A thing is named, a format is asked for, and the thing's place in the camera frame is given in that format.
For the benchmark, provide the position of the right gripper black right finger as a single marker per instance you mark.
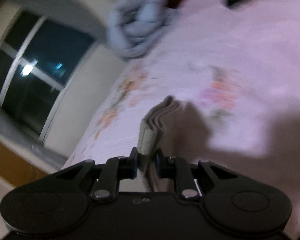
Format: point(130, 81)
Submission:
point(227, 198)

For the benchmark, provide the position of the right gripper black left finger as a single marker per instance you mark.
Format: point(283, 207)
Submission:
point(61, 199)

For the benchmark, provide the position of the grey knit pants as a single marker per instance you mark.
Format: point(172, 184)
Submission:
point(153, 139)

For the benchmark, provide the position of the pink floral bed cover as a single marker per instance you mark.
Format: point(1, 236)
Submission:
point(236, 74)

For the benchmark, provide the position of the sliding glass window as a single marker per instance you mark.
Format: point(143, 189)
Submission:
point(38, 58)

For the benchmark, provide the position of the rolled light blue duvet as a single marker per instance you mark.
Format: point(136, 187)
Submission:
point(135, 25)

